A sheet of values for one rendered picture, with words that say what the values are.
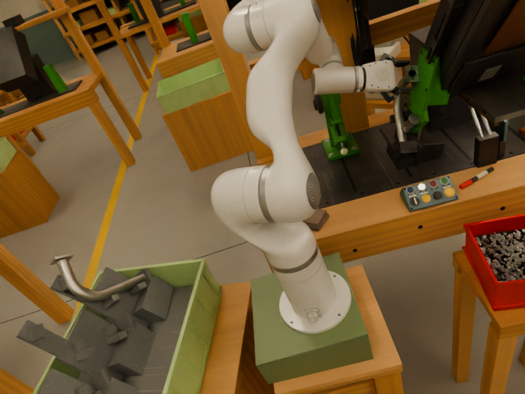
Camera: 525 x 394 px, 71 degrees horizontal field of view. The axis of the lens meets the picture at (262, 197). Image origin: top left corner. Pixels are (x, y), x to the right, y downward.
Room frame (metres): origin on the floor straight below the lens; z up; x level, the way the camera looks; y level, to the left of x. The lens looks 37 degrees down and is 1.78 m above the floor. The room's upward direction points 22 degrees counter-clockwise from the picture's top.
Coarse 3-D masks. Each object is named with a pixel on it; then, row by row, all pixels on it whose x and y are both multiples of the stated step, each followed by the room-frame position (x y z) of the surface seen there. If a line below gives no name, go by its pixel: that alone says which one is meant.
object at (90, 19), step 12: (72, 0) 10.72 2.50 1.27; (72, 12) 10.62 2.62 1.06; (84, 12) 10.72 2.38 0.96; (96, 12) 10.79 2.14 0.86; (120, 12) 10.58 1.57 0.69; (60, 24) 10.73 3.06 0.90; (84, 24) 10.74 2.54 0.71; (96, 24) 10.59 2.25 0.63; (84, 36) 10.74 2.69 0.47; (96, 36) 10.71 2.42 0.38; (108, 36) 10.70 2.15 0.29; (72, 48) 10.71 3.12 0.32
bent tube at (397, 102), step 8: (408, 72) 1.08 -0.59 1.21; (416, 72) 1.08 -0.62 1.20; (408, 80) 1.07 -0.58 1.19; (416, 80) 1.06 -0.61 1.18; (400, 88) 1.13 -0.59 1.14; (400, 96) 1.14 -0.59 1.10; (400, 104) 1.13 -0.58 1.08; (400, 112) 1.12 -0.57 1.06; (400, 120) 1.09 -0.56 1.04; (400, 128) 1.07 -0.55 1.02; (400, 136) 1.06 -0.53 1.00
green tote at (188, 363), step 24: (168, 264) 0.92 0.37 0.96; (192, 264) 0.89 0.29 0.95; (216, 288) 0.86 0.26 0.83; (96, 312) 0.91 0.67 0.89; (192, 312) 0.71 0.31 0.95; (216, 312) 0.80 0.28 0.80; (192, 336) 0.66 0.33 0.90; (192, 360) 0.61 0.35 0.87; (168, 384) 0.51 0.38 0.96; (192, 384) 0.56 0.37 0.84
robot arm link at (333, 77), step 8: (328, 64) 1.16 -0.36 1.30; (336, 64) 1.15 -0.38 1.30; (312, 72) 1.16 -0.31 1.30; (320, 72) 1.13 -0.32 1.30; (328, 72) 1.12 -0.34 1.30; (336, 72) 1.11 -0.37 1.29; (344, 72) 1.11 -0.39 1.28; (352, 72) 1.10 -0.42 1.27; (312, 80) 1.15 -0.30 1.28; (320, 80) 1.11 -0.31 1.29; (328, 80) 1.10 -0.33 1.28; (336, 80) 1.10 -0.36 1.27; (344, 80) 1.09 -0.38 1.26; (352, 80) 1.09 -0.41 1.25; (312, 88) 1.14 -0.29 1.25; (320, 88) 1.11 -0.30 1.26; (328, 88) 1.10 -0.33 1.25; (336, 88) 1.10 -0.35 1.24; (344, 88) 1.09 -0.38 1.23; (352, 88) 1.09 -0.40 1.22
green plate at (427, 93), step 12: (420, 60) 1.08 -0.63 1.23; (432, 60) 1.00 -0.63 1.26; (420, 72) 1.06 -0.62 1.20; (432, 72) 0.99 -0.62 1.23; (420, 84) 1.04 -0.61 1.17; (432, 84) 0.99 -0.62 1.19; (420, 96) 1.03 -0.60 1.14; (432, 96) 1.00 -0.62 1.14; (444, 96) 0.99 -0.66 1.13; (420, 108) 1.01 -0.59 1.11
